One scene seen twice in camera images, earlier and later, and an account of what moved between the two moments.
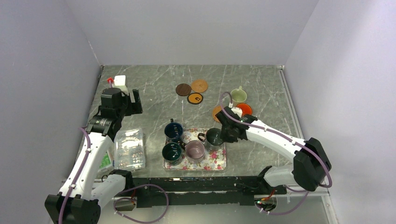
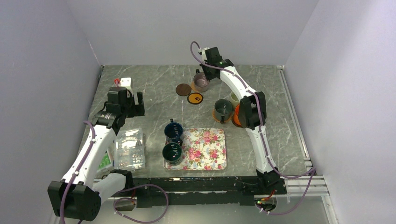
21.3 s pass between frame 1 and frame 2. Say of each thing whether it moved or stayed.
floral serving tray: stayed
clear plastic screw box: stayed
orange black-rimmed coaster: stayed
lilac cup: moved
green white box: stayed
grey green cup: moved
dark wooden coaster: stayed
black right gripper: moved
